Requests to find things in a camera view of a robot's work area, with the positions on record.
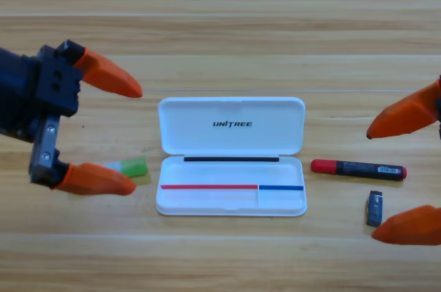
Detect red and black marker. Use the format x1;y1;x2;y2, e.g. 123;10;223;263
310;158;408;182

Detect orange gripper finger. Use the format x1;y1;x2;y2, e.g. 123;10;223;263
74;48;143;98
365;80;439;140
371;205;441;247
53;163;137;196

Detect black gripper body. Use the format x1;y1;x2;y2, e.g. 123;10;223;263
0;39;87;189
434;74;441;140

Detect white Unitree pencil case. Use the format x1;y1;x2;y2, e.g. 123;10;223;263
155;96;308;218

